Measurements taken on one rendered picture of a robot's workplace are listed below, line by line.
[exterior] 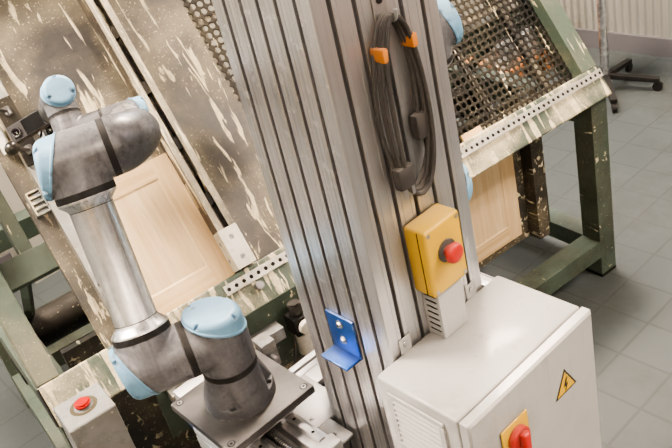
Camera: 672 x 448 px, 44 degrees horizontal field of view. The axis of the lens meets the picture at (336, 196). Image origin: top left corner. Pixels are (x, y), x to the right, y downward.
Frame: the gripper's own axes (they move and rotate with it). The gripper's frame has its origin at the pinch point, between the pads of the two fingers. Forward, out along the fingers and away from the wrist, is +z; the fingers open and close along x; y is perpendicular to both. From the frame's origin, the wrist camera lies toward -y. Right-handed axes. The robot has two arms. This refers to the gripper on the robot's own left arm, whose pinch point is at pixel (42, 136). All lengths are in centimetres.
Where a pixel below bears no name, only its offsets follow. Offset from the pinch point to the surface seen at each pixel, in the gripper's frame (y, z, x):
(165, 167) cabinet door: 28.1, 10.3, -20.2
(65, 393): -26, 7, -62
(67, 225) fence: -4.3, 8.2, -22.9
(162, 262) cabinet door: 13.8, 10.6, -44.0
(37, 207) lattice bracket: -8.3, 11.8, -14.4
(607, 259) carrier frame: 184, 50, -129
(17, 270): -20.4, 15.6, -26.8
